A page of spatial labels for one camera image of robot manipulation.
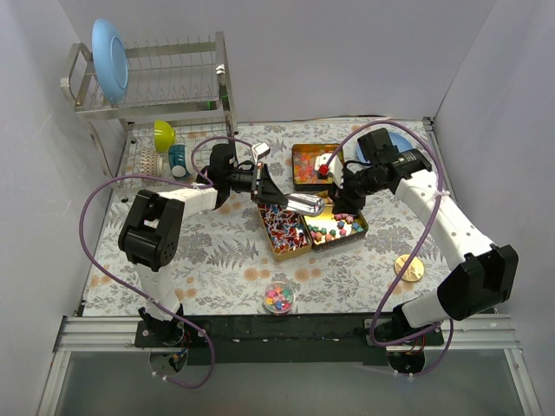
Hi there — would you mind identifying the tin of star candies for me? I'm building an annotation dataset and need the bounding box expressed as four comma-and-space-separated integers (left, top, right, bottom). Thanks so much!
304, 192, 369, 252

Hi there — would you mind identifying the silver metal scoop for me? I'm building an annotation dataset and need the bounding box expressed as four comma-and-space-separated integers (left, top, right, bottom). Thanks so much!
285, 193, 326, 217

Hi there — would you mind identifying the gold round lid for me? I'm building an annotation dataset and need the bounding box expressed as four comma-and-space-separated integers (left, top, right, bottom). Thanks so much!
394, 254, 425, 283

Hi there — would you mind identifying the clear round plastic container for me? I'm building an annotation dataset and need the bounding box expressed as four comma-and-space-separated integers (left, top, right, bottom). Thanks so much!
262, 281, 296, 315

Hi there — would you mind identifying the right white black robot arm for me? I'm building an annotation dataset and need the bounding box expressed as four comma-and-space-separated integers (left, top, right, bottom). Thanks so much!
315, 121, 519, 346

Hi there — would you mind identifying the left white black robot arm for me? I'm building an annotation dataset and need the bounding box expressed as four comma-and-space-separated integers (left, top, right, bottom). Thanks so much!
118, 143, 288, 347

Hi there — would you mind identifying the tin of gummy candies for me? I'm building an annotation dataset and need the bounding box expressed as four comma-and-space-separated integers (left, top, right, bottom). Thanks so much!
291, 143, 337, 192

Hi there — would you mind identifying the blue plate on table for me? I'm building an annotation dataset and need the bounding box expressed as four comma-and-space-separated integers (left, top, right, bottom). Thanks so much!
356, 131, 414, 163

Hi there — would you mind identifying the teal white cup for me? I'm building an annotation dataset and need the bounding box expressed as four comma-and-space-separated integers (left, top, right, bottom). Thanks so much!
168, 144, 193, 180

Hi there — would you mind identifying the floral table mat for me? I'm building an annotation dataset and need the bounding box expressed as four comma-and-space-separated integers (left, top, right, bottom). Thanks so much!
82, 120, 486, 317

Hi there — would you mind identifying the yellow green bowl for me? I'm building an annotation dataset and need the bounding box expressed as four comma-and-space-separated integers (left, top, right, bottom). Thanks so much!
153, 120, 176, 153

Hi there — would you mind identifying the patterned beige cup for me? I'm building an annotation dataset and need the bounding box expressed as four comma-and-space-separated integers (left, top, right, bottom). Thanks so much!
139, 148, 164, 177

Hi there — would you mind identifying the steel dish rack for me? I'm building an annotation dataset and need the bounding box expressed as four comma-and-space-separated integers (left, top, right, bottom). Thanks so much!
61, 31, 238, 192

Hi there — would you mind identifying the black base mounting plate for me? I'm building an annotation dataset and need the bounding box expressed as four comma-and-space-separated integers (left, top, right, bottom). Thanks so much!
134, 313, 389, 366

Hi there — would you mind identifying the blue plate in rack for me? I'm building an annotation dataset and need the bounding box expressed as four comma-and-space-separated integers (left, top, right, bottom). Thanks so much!
92, 18, 129, 105

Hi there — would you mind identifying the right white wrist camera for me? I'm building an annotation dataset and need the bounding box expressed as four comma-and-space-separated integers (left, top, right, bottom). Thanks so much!
315, 153, 343, 186

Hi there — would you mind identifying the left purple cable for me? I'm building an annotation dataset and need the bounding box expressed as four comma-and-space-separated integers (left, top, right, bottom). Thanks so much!
79, 136, 257, 390

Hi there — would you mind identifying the purple cable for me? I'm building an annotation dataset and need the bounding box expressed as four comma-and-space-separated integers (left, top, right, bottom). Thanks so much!
79, 136, 257, 390
323, 119, 454, 377

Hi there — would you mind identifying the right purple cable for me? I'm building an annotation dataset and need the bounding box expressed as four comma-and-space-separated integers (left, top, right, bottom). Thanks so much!
323, 119, 454, 377

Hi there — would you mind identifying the aluminium frame rail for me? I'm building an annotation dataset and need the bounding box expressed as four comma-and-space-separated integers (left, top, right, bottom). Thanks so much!
54, 314, 521, 352

